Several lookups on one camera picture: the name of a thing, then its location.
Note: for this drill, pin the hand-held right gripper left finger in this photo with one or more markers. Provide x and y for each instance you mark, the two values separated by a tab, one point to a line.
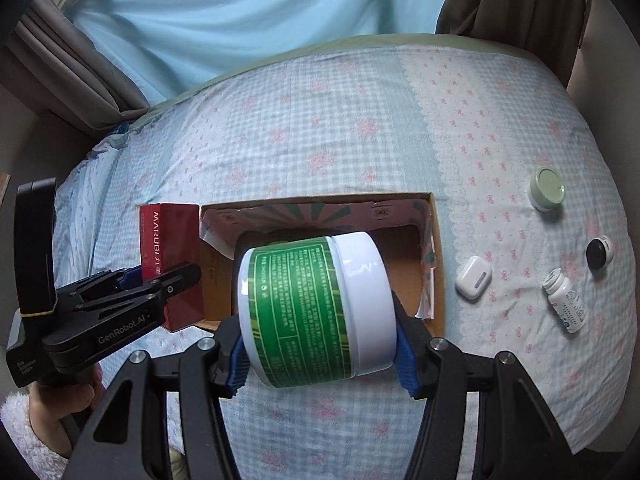
234	367

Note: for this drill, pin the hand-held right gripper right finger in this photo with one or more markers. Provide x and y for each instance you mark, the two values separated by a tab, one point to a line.
406	357

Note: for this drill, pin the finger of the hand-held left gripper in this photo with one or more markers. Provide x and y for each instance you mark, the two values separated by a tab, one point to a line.
175	282
131	276

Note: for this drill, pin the red carton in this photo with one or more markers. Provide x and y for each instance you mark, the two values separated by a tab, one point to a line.
170	240

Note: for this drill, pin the white jar with green label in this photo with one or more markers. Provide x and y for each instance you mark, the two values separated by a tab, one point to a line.
300	305

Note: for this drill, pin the cardboard box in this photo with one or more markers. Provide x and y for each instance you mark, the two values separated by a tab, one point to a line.
400	260

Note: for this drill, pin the person's left hand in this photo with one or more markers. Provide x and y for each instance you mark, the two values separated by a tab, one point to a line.
60	400

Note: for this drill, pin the white earbuds case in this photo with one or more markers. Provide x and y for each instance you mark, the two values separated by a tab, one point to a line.
473	277

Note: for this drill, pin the white pill bottle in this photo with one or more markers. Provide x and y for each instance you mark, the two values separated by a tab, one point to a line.
565	300

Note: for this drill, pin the grey curtain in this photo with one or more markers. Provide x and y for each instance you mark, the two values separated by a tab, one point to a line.
85	70

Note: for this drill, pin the small black jar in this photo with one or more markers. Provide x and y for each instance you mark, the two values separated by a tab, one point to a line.
599	254

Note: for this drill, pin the small green lidded jar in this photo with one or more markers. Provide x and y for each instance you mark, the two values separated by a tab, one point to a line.
547	187

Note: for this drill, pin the checked floral bedsheet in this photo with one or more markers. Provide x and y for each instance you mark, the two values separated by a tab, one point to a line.
350	135

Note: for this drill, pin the light blue curtain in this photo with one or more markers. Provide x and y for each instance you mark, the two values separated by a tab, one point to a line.
250	15

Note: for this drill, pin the brown curtain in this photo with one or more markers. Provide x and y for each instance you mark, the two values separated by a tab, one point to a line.
500	5

